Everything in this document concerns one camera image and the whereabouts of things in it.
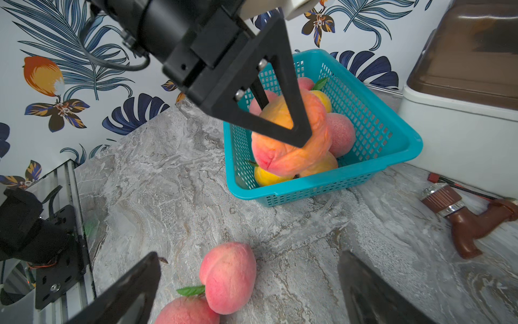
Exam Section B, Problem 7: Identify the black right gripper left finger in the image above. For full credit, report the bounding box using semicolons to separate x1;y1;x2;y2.
68;251;161;323

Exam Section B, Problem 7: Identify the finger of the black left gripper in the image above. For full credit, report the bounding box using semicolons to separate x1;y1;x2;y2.
200;16;312;148
250;78;269;109

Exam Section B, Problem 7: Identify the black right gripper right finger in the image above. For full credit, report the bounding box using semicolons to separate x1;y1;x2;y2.
337;251;434;323

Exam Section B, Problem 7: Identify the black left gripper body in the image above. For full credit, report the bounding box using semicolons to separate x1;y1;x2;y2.
86;1;252;105

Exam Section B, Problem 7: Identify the yellow red peach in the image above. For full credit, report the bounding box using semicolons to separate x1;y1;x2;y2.
311;90;332;113

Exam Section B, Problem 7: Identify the orange pink peach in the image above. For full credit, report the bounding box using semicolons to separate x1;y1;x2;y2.
250;89;333;177
299;151;338;178

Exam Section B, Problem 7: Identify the yellow peach front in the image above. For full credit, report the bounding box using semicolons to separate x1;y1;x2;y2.
254;166;294;186

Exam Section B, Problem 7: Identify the teal plastic basket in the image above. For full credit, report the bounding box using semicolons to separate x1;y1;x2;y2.
223;49;423;207

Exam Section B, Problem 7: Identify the small brown tool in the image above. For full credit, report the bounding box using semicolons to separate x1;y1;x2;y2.
420;173;517;259

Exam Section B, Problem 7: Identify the brown lidded storage box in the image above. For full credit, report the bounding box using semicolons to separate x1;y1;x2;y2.
398;1;517;197

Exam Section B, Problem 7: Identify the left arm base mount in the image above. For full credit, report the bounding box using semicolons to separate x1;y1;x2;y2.
1;185;85;311

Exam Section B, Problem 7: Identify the aluminium front rail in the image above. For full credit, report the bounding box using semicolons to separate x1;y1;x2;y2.
0;159;98;324

